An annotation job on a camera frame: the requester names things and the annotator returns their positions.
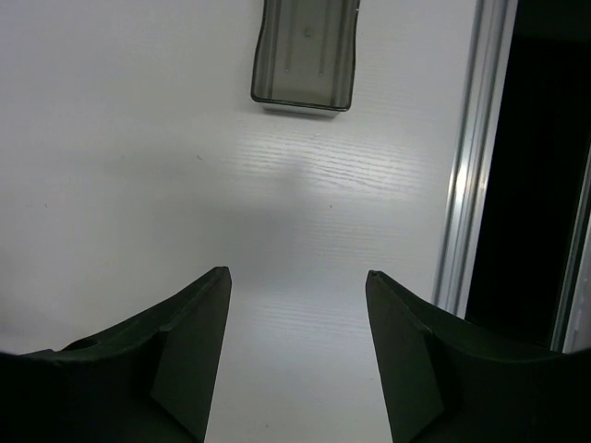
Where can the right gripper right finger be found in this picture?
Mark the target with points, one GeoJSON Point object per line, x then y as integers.
{"type": "Point", "coordinates": [445, 379]}

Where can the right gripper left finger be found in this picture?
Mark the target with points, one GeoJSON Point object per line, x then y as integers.
{"type": "Point", "coordinates": [149, 378]}

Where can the grey transparent plastic bin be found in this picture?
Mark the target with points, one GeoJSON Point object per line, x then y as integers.
{"type": "Point", "coordinates": [305, 58]}

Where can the aluminium table frame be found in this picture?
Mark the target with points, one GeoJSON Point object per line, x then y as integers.
{"type": "Point", "coordinates": [516, 241]}

